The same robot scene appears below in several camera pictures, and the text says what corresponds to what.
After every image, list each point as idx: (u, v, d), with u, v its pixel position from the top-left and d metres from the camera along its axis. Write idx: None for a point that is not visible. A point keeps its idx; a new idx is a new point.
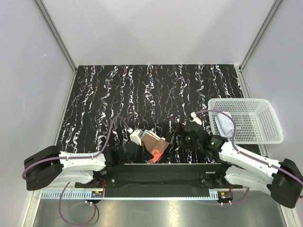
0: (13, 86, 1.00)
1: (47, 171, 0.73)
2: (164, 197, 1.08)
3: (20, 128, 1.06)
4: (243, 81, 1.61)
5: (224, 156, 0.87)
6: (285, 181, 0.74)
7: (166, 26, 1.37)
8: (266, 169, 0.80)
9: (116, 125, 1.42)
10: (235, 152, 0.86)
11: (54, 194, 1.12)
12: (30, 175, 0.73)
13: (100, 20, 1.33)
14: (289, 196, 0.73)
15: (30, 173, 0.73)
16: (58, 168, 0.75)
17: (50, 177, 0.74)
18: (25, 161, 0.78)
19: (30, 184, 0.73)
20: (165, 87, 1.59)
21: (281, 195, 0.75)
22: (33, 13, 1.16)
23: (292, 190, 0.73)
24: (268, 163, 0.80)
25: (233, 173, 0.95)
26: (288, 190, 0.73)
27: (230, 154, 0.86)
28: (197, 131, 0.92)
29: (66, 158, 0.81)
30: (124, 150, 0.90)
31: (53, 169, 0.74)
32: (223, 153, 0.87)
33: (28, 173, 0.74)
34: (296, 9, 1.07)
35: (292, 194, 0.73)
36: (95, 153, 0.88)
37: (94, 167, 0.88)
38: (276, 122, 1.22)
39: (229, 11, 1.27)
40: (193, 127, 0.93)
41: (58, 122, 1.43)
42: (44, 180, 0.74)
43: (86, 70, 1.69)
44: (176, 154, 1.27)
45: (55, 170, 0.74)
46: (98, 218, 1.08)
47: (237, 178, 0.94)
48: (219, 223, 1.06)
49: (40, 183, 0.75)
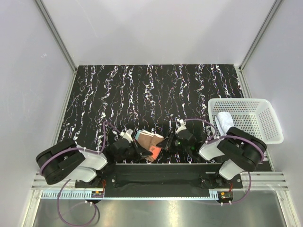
0: (13, 86, 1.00)
1: (69, 161, 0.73)
2: (164, 197, 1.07)
3: (20, 128, 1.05)
4: (243, 81, 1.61)
5: (202, 154, 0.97)
6: (229, 144, 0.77)
7: (166, 26, 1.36)
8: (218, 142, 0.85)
9: (116, 125, 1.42)
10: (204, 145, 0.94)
11: (54, 194, 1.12)
12: (50, 168, 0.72)
13: (100, 20, 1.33)
14: (236, 155, 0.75)
15: (49, 166, 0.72)
16: (80, 155, 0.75)
17: (73, 166, 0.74)
18: (38, 158, 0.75)
19: (51, 178, 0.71)
20: (165, 87, 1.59)
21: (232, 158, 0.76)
22: (33, 13, 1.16)
23: (239, 151, 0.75)
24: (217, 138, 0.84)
25: (222, 167, 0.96)
26: (234, 150, 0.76)
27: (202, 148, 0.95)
28: (189, 140, 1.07)
29: (84, 149, 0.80)
30: (116, 147, 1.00)
31: (75, 157, 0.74)
32: (200, 152, 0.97)
33: (49, 167, 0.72)
34: (296, 8, 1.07)
35: (239, 153, 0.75)
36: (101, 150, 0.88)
37: (97, 165, 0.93)
38: (276, 122, 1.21)
39: (229, 11, 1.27)
40: (185, 136, 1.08)
41: (58, 121, 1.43)
42: (66, 170, 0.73)
43: (86, 70, 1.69)
44: (176, 154, 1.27)
45: (78, 159, 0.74)
46: (98, 219, 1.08)
47: (226, 171, 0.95)
48: (219, 223, 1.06)
49: (61, 175, 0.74)
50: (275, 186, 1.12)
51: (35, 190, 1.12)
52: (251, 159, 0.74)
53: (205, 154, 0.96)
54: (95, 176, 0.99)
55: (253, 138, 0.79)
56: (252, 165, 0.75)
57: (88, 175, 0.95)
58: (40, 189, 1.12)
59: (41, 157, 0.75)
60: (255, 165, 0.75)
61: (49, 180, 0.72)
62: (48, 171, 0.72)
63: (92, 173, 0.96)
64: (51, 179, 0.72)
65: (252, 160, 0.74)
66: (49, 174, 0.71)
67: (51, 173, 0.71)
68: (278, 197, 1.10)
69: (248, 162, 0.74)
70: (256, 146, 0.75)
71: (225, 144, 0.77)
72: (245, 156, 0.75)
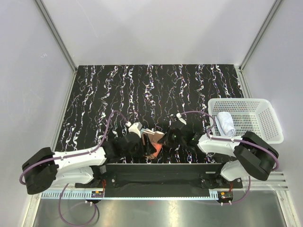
0: (13, 86, 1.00)
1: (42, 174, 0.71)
2: (164, 197, 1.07)
3: (20, 128, 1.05)
4: (243, 81, 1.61)
5: (202, 146, 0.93)
6: (247, 151, 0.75)
7: (166, 26, 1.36)
8: (230, 144, 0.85)
9: (116, 125, 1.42)
10: (208, 140, 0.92)
11: (54, 194, 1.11)
12: (29, 179, 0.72)
13: (100, 20, 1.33)
14: (254, 165, 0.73)
15: (29, 177, 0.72)
16: (52, 168, 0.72)
17: (47, 179, 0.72)
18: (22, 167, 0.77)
19: (31, 188, 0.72)
20: (165, 87, 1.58)
21: (247, 166, 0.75)
22: (33, 13, 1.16)
23: (256, 161, 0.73)
24: (231, 139, 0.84)
25: (225, 168, 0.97)
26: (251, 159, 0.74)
27: (205, 142, 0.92)
28: (181, 129, 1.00)
29: (61, 158, 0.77)
30: (127, 141, 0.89)
31: (48, 170, 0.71)
32: (200, 144, 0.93)
33: (27, 178, 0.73)
34: (296, 8, 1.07)
35: (257, 163, 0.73)
36: (93, 148, 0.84)
37: (96, 162, 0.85)
38: (276, 122, 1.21)
39: (229, 11, 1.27)
40: (177, 126, 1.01)
41: (58, 121, 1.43)
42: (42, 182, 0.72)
43: (86, 70, 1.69)
44: (176, 154, 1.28)
45: (51, 172, 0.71)
46: (98, 219, 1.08)
47: (228, 173, 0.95)
48: (219, 223, 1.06)
49: (40, 186, 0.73)
50: (275, 186, 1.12)
51: None
52: (267, 169, 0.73)
53: (205, 148, 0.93)
54: (93, 178, 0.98)
55: (270, 148, 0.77)
56: (266, 174, 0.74)
57: (84, 178, 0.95)
58: None
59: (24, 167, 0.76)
60: (268, 174, 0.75)
61: (28, 191, 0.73)
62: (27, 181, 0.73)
63: (88, 176, 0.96)
64: (30, 190, 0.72)
65: (267, 170, 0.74)
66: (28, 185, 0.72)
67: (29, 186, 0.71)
68: (278, 197, 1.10)
69: (263, 173, 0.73)
70: (273, 157, 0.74)
71: (244, 152, 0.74)
72: (261, 166, 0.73)
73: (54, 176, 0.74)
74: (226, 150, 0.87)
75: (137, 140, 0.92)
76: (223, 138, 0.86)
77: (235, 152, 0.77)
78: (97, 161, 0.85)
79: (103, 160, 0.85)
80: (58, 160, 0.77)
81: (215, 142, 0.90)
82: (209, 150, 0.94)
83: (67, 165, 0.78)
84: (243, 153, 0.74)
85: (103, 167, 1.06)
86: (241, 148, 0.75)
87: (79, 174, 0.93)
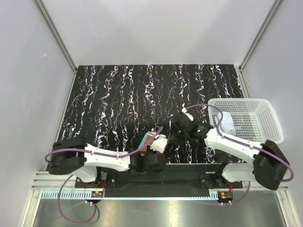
0: (13, 85, 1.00)
1: (69, 161, 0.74)
2: (164, 197, 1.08)
3: (20, 127, 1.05)
4: (243, 81, 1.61)
5: (209, 142, 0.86)
6: (266, 161, 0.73)
7: (166, 26, 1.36)
8: (248, 150, 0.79)
9: (116, 125, 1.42)
10: (219, 137, 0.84)
11: (53, 194, 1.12)
12: (56, 160, 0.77)
13: (100, 20, 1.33)
14: (271, 175, 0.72)
15: (55, 158, 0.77)
16: (81, 160, 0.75)
17: (70, 168, 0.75)
18: (54, 144, 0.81)
19: (54, 169, 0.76)
20: (165, 87, 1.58)
21: (262, 177, 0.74)
22: (33, 13, 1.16)
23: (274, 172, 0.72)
24: (250, 144, 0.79)
25: (227, 170, 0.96)
26: (270, 170, 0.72)
27: (214, 140, 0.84)
28: (181, 121, 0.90)
29: (92, 153, 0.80)
30: (155, 160, 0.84)
31: (73, 161, 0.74)
32: (208, 139, 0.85)
33: (55, 158, 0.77)
34: (296, 8, 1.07)
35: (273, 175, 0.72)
36: (120, 154, 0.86)
37: (118, 168, 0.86)
38: (276, 122, 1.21)
39: (229, 11, 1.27)
40: (178, 118, 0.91)
41: (58, 121, 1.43)
42: (64, 169, 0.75)
43: (86, 70, 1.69)
44: (176, 154, 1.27)
45: (78, 163, 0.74)
46: (98, 218, 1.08)
47: (231, 174, 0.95)
48: (219, 223, 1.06)
49: (61, 170, 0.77)
50: None
51: (35, 190, 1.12)
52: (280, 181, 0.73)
53: (213, 144, 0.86)
54: (93, 180, 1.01)
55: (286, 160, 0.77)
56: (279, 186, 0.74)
57: (87, 177, 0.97)
58: (40, 189, 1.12)
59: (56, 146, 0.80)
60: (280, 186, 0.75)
61: (51, 171, 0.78)
62: (54, 161, 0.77)
63: (92, 177, 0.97)
64: (52, 170, 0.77)
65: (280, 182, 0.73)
66: (53, 165, 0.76)
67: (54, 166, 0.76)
68: (278, 197, 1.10)
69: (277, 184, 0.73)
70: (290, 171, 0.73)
71: (264, 162, 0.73)
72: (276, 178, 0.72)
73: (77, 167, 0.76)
74: (240, 154, 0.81)
75: (163, 162, 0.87)
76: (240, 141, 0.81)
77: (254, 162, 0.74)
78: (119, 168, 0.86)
79: (126, 169, 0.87)
80: (88, 153, 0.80)
81: (227, 143, 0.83)
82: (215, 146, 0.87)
83: (93, 161, 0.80)
84: (262, 164, 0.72)
85: (104, 174, 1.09)
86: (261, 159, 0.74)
87: (87, 172, 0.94)
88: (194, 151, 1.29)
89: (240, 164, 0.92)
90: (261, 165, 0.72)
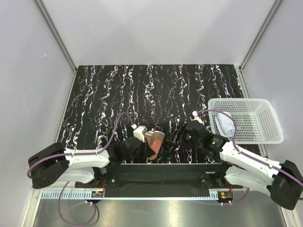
0: (13, 86, 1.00)
1: (53, 167, 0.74)
2: (164, 197, 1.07)
3: (20, 127, 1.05)
4: (243, 81, 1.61)
5: (224, 156, 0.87)
6: (285, 182, 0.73)
7: (166, 26, 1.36)
8: (266, 170, 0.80)
9: (116, 125, 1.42)
10: (235, 152, 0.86)
11: (54, 194, 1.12)
12: (36, 172, 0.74)
13: (100, 20, 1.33)
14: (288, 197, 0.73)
15: (37, 170, 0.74)
16: (65, 163, 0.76)
17: (56, 174, 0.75)
18: (30, 160, 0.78)
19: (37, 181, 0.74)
20: (165, 87, 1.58)
21: (280, 198, 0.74)
22: (33, 13, 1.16)
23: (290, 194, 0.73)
24: (269, 164, 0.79)
25: (233, 173, 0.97)
26: (287, 192, 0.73)
27: (230, 154, 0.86)
28: (198, 131, 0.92)
29: (72, 154, 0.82)
30: (127, 145, 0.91)
31: (58, 165, 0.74)
32: (224, 153, 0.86)
33: (35, 171, 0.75)
34: (295, 8, 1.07)
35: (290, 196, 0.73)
36: (99, 150, 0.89)
37: (99, 164, 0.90)
38: (276, 122, 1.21)
39: (229, 11, 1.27)
40: (195, 126, 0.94)
41: (58, 121, 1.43)
42: (50, 177, 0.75)
43: (86, 70, 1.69)
44: (176, 154, 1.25)
45: (62, 167, 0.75)
46: (98, 218, 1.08)
47: (236, 179, 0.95)
48: (219, 223, 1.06)
49: (46, 180, 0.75)
50: None
51: (35, 190, 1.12)
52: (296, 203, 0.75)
53: (228, 159, 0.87)
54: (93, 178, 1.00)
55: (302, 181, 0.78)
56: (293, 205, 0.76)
57: (84, 177, 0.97)
58: (40, 189, 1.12)
59: (32, 160, 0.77)
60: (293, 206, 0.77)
61: (35, 185, 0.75)
62: (34, 175, 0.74)
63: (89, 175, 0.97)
64: (36, 183, 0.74)
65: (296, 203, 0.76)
66: (36, 179, 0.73)
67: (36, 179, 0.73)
68: None
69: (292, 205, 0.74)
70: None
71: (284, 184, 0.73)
72: (294, 199, 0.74)
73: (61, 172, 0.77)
74: (256, 171, 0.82)
75: (136, 145, 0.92)
76: (259, 160, 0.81)
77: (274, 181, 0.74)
78: (100, 163, 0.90)
79: (107, 162, 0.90)
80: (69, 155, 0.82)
81: (244, 159, 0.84)
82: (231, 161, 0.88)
83: (75, 163, 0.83)
84: (281, 186, 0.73)
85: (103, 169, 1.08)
86: (280, 179, 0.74)
87: (82, 173, 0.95)
88: (194, 150, 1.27)
89: (249, 173, 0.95)
90: (281, 187, 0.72)
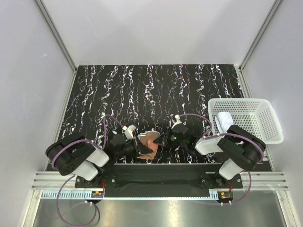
0: (13, 85, 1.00)
1: (78, 152, 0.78)
2: (164, 197, 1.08)
3: (20, 128, 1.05)
4: (243, 81, 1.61)
5: (199, 148, 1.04)
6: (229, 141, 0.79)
7: (166, 25, 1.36)
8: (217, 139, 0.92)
9: (116, 125, 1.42)
10: (201, 141, 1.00)
11: (53, 194, 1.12)
12: (62, 159, 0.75)
13: (100, 20, 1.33)
14: (237, 153, 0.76)
15: (61, 157, 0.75)
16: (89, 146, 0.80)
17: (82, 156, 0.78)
18: (48, 151, 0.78)
19: (64, 168, 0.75)
20: (165, 87, 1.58)
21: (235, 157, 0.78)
22: (33, 13, 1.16)
23: (240, 151, 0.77)
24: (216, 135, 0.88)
25: (222, 167, 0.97)
26: (233, 148, 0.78)
27: (200, 144, 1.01)
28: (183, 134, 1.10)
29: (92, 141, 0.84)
30: (113, 144, 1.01)
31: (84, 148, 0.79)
32: (197, 145, 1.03)
33: (59, 159, 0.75)
34: (296, 8, 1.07)
35: (240, 152, 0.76)
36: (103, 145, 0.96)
37: (100, 161, 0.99)
38: (276, 122, 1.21)
39: (229, 11, 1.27)
40: (181, 130, 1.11)
41: (58, 121, 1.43)
42: (77, 161, 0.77)
43: (86, 70, 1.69)
44: (176, 154, 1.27)
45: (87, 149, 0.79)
46: (99, 219, 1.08)
47: (226, 171, 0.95)
48: (219, 223, 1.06)
49: (72, 166, 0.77)
50: (275, 186, 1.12)
51: (35, 191, 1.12)
52: (253, 160, 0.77)
53: (202, 149, 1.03)
54: (95, 175, 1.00)
55: (254, 138, 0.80)
56: (252, 164, 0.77)
57: (91, 172, 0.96)
58: (40, 189, 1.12)
59: (51, 150, 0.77)
60: (255, 164, 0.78)
61: (61, 171, 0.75)
62: (60, 162, 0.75)
63: (94, 170, 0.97)
64: (63, 170, 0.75)
65: (254, 160, 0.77)
66: (62, 165, 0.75)
67: (64, 165, 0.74)
68: (278, 197, 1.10)
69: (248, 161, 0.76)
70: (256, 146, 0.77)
71: (227, 143, 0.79)
72: (247, 155, 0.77)
73: (86, 156, 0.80)
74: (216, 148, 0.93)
75: (122, 141, 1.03)
76: (209, 136, 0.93)
77: (218, 143, 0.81)
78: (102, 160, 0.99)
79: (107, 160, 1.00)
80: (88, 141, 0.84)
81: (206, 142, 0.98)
82: (206, 151, 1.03)
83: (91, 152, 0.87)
84: (226, 144, 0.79)
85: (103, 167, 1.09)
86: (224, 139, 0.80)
87: (90, 166, 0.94)
88: None
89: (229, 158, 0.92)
90: (225, 145, 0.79)
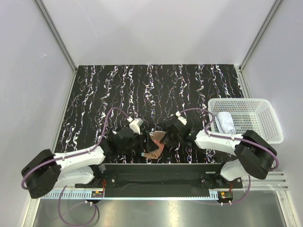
0: (13, 85, 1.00)
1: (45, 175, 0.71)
2: (164, 197, 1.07)
3: (20, 128, 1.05)
4: (243, 81, 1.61)
5: (199, 142, 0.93)
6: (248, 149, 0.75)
7: (166, 25, 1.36)
8: (231, 142, 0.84)
9: (116, 125, 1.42)
10: (206, 136, 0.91)
11: (53, 194, 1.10)
12: (31, 182, 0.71)
13: (100, 20, 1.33)
14: (254, 163, 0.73)
15: (30, 181, 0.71)
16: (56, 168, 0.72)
17: (50, 180, 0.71)
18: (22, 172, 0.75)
19: (34, 193, 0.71)
20: (165, 87, 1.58)
21: (250, 167, 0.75)
22: (33, 13, 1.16)
23: (257, 160, 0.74)
24: (231, 137, 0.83)
25: (225, 168, 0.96)
26: (251, 158, 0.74)
27: (203, 139, 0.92)
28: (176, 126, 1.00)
29: (63, 158, 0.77)
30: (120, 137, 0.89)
31: (50, 171, 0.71)
32: (198, 140, 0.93)
33: (31, 181, 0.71)
34: (296, 8, 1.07)
35: (257, 162, 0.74)
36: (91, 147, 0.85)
37: (95, 161, 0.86)
38: (276, 122, 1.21)
39: (229, 11, 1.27)
40: (173, 123, 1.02)
41: (58, 121, 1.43)
42: (46, 184, 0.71)
43: (86, 70, 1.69)
44: (176, 154, 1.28)
45: (53, 172, 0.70)
46: (98, 219, 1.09)
47: (228, 172, 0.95)
48: (219, 223, 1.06)
49: (42, 188, 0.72)
50: (275, 186, 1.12)
51: None
52: (266, 168, 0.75)
53: (203, 143, 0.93)
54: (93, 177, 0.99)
55: (269, 147, 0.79)
56: (265, 174, 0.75)
57: (84, 178, 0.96)
58: None
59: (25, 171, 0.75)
60: (267, 173, 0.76)
61: (33, 195, 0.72)
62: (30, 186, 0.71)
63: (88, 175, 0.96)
64: (33, 194, 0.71)
65: (267, 169, 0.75)
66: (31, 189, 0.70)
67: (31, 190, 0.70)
68: (278, 197, 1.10)
69: (262, 171, 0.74)
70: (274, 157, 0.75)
71: (245, 151, 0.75)
72: (261, 165, 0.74)
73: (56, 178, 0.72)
74: (226, 148, 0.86)
75: (129, 135, 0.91)
76: (222, 135, 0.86)
77: (235, 151, 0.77)
78: (96, 161, 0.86)
79: (102, 158, 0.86)
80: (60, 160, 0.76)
81: (213, 139, 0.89)
82: (207, 146, 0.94)
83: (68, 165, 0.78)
84: (244, 152, 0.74)
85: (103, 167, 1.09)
86: (243, 147, 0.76)
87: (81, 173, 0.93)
88: (194, 151, 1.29)
89: (236, 161, 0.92)
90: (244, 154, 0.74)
